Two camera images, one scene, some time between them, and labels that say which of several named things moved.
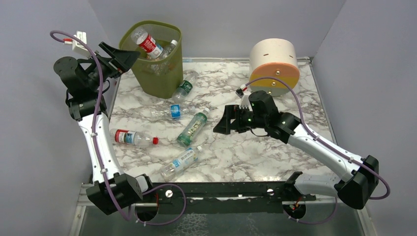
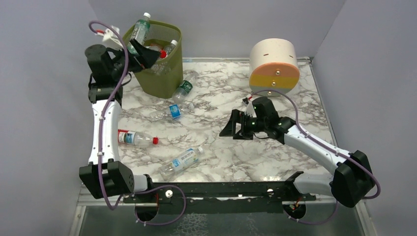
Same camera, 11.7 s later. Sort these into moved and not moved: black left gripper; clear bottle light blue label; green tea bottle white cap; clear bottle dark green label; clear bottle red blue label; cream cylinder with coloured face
Moved: black left gripper; green tea bottle white cap
Not moved: clear bottle dark green label; clear bottle light blue label; cream cylinder with coloured face; clear bottle red blue label
